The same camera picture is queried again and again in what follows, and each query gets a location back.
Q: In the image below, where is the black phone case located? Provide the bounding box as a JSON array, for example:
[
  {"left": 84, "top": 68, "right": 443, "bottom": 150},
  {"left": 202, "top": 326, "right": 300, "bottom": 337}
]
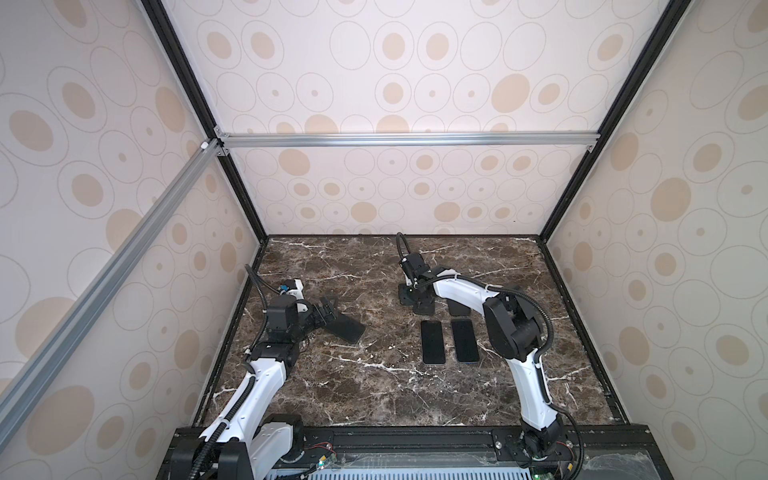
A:
[
  {"left": 446, "top": 299, "right": 471, "bottom": 317},
  {"left": 412, "top": 298, "right": 435, "bottom": 316}
]

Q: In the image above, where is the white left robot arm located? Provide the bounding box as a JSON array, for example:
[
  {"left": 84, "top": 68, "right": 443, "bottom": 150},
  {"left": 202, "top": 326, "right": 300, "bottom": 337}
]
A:
[{"left": 160, "top": 294, "right": 345, "bottom": 479}]

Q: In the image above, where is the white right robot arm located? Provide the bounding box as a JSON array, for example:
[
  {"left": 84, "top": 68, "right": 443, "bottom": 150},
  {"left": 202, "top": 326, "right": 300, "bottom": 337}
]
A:
[{"left": 398, "top": 253, "right": 563, "bottom": 460}]

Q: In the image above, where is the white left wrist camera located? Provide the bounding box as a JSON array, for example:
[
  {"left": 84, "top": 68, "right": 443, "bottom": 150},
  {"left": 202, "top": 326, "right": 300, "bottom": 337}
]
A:
[{"left": 278, "top": 279, "right": 305, "bottom": 302}]

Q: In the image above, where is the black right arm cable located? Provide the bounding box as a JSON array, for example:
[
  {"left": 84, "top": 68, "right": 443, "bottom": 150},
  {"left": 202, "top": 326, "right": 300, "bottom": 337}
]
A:
[{"left": 394, "top": 232, "right": 586, "bottom": 480}]

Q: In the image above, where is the silver aluminium rail back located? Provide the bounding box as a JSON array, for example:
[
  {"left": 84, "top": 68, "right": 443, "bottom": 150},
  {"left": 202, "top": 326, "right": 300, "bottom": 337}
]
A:
[{"left": 221, "top": 131, "right": 600, "bottom": 148}]

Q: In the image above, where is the silver aluminium rail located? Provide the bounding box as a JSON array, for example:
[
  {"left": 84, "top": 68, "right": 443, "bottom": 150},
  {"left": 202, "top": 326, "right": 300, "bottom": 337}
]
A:
[
  {"left": 1, "top": 138, "right": 223, "bottom": 449},
  {"left": 221, "top": 131, "right": 600, "bottom": 148}
]

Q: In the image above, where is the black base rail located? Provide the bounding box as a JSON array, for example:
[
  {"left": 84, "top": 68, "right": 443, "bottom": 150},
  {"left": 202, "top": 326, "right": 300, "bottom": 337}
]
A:
[{"left": 157, "top": 415, "right": 672, "bottom": 479}]

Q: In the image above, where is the silver aluminium rail left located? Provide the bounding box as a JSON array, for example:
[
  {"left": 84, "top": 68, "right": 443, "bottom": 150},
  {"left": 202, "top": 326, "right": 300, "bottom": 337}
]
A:
[{"left": 1, "top": 138, "right": 223, "bottom": 449}]

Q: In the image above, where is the black corner frame post left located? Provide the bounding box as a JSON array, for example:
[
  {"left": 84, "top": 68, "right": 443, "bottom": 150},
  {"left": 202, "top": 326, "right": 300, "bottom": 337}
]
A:
[{"left": 140, "top": 0, "right": 269, "bottom": 244}]

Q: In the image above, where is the black corner frame post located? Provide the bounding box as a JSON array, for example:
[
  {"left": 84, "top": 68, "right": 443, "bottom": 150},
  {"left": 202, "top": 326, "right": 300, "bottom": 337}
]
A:
[
  {"left": 140, "top": 0, "right": 269, "bottom": 244},
  {"left": 538, "top": 0, "right": 691, "bottom": 246}
]

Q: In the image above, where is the black corner frame post right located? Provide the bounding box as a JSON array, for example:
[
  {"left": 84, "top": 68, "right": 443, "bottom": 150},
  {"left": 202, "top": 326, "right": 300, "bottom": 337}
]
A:
[{"left": 538, "top": 0, "right": 691, "bottom": 246}]

